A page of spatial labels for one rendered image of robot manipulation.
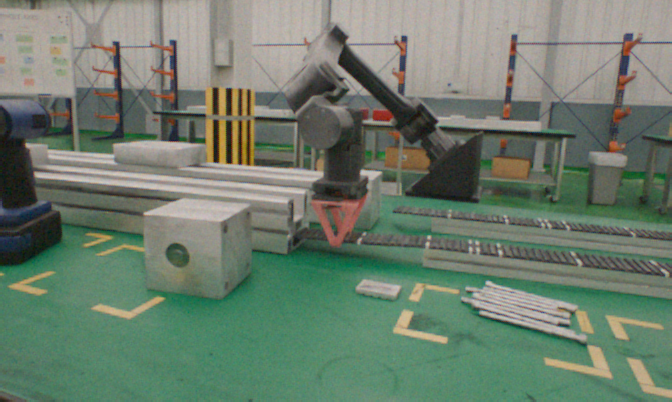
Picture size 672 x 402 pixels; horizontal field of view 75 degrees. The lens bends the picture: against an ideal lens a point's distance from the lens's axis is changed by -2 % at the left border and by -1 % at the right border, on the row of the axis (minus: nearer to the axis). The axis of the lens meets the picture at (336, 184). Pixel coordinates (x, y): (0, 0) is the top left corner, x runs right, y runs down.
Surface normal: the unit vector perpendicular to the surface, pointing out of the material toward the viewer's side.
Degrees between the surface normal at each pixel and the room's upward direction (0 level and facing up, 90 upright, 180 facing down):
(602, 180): 94
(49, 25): 90
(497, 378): 0
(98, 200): 90
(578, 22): 90
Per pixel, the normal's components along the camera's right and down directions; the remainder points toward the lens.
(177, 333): 0.04, -0.98
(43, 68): 0.00, 0.18
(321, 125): -0.32, 0.16
